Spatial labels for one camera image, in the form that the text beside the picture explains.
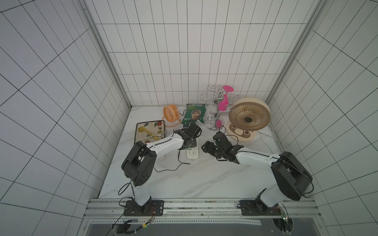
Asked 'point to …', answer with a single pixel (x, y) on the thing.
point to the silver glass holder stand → (213, 98)
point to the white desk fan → (167, 157)
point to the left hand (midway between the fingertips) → (188, 145)
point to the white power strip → (193, 153)
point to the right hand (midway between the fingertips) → (200, 149)
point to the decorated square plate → (149, 132)
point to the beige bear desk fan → (247, 116)
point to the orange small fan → (172, 117)
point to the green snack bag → (194, 112)
